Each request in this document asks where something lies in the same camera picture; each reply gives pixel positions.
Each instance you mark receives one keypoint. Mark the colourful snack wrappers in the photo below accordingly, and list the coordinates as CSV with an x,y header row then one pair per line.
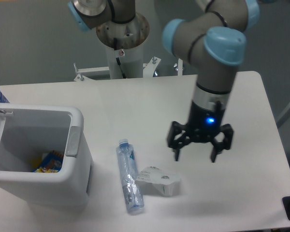
x,y
51,163

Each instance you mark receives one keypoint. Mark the clear plastic food tray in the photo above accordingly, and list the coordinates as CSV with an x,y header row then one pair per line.
x,y
165,183

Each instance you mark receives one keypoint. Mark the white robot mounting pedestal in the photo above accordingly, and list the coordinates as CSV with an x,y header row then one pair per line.
x,y
124,45

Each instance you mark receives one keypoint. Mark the white plastic trash can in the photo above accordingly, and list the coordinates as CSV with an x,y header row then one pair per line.
x,y
28,131

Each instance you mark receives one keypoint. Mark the crushed clear plastic bottle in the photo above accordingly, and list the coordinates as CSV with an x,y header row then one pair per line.
x,y
128,172

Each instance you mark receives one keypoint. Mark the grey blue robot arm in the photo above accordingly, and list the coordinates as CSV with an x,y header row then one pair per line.
x,y
214,43

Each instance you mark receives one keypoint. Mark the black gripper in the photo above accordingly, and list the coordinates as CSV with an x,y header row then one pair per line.
x,y
201,127

